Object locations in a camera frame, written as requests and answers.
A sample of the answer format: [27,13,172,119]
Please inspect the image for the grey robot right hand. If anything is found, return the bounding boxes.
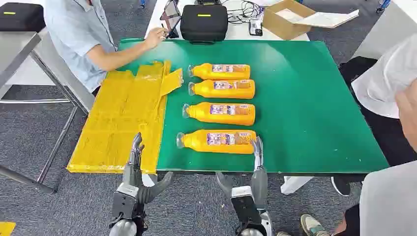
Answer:
[215,136,269,211]

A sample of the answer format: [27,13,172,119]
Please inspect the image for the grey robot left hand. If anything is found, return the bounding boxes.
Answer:
[122,132,174,205]

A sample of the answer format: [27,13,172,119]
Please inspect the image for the person's hand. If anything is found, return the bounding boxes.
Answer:
[143,27,169,51]

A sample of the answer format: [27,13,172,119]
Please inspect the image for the orange drink bottle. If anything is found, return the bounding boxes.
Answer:
[182,102,256,127]
[176,129,258,155]
[188,79,256,100]
[188,62,251,81]

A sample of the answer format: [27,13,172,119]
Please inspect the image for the tablet in dark cover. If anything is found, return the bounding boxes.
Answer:
[159,0,182,39]

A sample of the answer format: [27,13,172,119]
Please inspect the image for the white table leg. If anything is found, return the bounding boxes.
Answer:
[280,176,315,196]

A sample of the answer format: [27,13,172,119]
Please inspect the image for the black carry case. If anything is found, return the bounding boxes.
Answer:
[0,2,47,33]
[180,3,229,46]

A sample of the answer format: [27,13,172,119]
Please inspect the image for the person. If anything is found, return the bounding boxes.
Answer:
[43,0,169,96]
[277,161,417,236]
[331,32,417,197]

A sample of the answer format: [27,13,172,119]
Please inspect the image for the white table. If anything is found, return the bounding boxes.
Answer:
[145,0,310,42]

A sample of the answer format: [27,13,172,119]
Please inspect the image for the green table mat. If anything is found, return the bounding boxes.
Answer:
[117,38,390,175]

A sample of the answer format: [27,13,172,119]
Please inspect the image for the cardboard box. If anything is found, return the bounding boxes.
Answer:
[262,0,360,41]

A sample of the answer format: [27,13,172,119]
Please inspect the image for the grey table with metal legs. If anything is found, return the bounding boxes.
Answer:
[0,30,95,195]

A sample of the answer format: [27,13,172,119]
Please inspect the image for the yellow floor marker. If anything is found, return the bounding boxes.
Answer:
[0,221,17,236]

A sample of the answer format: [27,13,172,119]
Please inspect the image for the white desk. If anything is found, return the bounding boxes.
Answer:
[353,0,417,61]

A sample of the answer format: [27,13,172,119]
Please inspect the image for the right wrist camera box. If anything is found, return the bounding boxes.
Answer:
[230,185,263,226]

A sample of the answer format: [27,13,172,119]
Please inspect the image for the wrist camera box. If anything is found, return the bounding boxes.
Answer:
[230,185,263,226]
[112,182,140,221]

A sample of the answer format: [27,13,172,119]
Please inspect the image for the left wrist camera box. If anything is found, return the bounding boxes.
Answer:
[112,182,140,221]

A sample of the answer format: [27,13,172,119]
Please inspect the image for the black cables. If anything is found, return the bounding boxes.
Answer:
[222,0,265,26]

